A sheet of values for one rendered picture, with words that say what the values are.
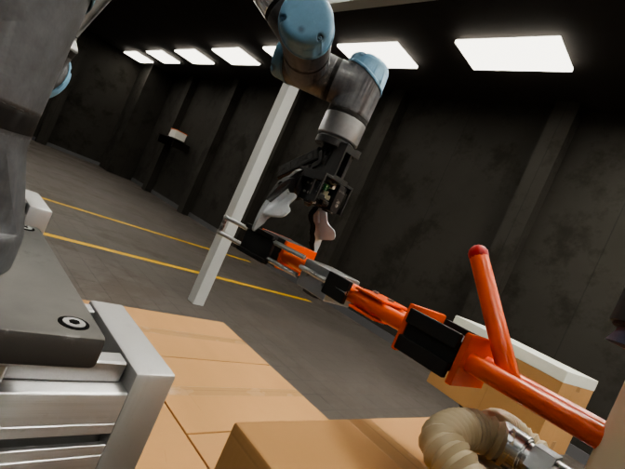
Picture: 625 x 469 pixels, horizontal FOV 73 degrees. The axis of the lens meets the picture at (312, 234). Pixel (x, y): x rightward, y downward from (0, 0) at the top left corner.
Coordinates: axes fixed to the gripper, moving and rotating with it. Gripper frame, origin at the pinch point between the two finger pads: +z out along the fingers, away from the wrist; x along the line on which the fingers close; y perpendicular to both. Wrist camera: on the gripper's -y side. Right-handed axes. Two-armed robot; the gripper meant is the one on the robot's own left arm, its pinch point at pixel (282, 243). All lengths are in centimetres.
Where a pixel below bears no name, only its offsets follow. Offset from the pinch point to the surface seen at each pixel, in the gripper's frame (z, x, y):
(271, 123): -78, 164, -290
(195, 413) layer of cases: 55, 23, -32
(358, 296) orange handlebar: 1.1, -2.6, 22.6
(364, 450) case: 14.6, -7.1, 35.5
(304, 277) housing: 2.8, -2.6, 11.6
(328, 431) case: 14.6, -9.6, 32.1
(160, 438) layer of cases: 55, 9, -22
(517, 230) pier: -109, 495, -180
